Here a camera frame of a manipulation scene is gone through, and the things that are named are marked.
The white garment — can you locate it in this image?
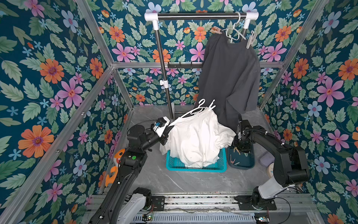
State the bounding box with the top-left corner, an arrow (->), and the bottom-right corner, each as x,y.
159,109 -> 236,168

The white plastic hanger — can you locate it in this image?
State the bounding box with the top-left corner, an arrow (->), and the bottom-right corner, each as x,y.
221,12 -> 247,43
179,99 -> 209,120

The dark grey t-shirt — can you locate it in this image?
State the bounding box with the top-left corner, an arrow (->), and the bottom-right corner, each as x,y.
197,34 -> 261,132

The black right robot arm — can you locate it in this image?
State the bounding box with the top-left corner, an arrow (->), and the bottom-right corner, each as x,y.
233,118 -> 310,209

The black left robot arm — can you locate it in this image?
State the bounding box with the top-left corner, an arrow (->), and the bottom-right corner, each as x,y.
89,117 -> 172,224

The dark teal clothespin tray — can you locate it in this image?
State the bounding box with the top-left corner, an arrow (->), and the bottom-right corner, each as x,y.
225,144 -> 255,170

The lavender cloth item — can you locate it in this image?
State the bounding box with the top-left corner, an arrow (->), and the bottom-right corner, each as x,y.
259,152 -> 275,167

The teal laundry basket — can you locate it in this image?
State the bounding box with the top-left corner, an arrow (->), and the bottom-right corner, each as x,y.
166,148 -> 227,173

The beige round clock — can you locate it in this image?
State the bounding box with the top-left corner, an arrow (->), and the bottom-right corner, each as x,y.
266,163 -> 274,178

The orange shark plush toy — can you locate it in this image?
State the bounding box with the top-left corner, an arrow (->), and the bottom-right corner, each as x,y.
98,148 -> 125,187

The white steel clothes rack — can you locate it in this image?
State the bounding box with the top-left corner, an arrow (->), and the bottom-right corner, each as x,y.
144,11 -> 259,121

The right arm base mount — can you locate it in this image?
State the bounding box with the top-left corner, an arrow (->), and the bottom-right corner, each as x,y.
234,195 -> 277,211

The black wall hook rail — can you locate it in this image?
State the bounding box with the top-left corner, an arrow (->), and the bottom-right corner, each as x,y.
166,62 -> 202,69

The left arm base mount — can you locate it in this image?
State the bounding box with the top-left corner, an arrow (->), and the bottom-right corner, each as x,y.
126,194 -> 166,211

